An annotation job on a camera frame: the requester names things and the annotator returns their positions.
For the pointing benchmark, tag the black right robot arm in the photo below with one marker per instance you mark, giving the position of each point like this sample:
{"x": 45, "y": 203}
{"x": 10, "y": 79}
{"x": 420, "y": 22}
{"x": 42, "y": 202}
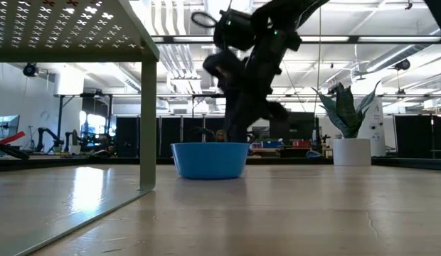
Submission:
{"x": 288, "y": 10}

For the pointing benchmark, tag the black metal gantry frame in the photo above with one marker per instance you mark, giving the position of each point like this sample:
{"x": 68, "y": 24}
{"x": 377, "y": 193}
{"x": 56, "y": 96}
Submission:
{"x": 59, "y": 117}

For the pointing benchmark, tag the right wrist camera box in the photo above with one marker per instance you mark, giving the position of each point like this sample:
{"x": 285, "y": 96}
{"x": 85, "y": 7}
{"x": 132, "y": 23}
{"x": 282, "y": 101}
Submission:
{"x": 234, "y": 30}

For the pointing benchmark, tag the person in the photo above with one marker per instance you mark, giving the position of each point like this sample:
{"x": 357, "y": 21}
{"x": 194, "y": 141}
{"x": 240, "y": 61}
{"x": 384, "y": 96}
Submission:
{"x": 220, "y": 136}

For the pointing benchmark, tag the computer monitor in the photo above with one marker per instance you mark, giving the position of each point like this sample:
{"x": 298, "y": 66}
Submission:
{"x": 9, "y": 124}

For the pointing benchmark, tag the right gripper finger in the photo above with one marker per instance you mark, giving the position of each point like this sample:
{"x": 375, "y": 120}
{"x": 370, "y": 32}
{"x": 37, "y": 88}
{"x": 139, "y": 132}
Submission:
{"x": 263, "y": 108}
{"x": 234, "y": 106}

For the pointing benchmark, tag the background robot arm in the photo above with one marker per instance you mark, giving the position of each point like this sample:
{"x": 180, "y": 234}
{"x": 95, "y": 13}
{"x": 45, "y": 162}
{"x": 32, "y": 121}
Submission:
{"x": 42, "y": 133}

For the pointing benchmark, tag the black aluminium frame rail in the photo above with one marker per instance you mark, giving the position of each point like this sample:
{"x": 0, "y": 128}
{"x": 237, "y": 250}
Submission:
{"x": 412, "y": 163}
{"x": 295, "y": 161}
{"x": 35, "y": 164}

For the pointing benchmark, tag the blue storage box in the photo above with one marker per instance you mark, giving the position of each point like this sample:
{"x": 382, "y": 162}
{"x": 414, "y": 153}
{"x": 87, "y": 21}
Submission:
{"x": 272, "y": 144}

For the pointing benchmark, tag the blue plastic mini bowl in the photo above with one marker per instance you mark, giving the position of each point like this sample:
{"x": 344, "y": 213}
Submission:
{"x": 206, "y": 161}

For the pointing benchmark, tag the red flat bar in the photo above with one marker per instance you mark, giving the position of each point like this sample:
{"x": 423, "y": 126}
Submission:
{"x": 12, "y": 138}

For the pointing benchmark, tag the green perforated metal shelf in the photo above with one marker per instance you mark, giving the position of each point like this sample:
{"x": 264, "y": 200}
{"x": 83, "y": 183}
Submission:
{"x": 64, "y": 56}

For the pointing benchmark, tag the red storage box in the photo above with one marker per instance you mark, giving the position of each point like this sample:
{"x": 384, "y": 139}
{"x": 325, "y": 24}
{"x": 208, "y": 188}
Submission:
{"x": 302, "y": 143}

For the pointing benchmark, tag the white cup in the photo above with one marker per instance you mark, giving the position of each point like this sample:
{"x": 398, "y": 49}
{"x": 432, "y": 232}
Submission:
{"x": 74, "y": 149}

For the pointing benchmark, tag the black screen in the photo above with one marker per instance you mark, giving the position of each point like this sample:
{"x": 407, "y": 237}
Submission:
{"x": 298, "y": 124}

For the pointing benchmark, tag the black overhead frame beam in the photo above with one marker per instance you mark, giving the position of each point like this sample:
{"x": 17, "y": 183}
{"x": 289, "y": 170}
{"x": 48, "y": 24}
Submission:
{"x": 354, "y": 39}

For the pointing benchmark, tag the black ceiling-hung camera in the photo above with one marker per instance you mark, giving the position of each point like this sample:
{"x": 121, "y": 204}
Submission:
{"x": 402, "y": 64}
{"x": 30, "y": 70}

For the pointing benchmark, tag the small black ceiling fixture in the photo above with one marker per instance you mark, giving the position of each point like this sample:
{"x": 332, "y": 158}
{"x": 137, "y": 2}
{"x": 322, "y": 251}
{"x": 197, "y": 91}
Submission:
{"x": 408, "y": 5}

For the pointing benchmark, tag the snake plant in white pot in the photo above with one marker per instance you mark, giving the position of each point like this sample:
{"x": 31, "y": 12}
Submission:
{"x": 352, "y": 153}

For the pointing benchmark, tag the black bent bar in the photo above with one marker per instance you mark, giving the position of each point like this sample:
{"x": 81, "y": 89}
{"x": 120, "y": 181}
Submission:
{"x": 12, "y": 151}

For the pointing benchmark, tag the white cylindrical device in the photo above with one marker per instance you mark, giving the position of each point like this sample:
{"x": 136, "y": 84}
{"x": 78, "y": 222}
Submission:
{"x": 377, "y": 124}

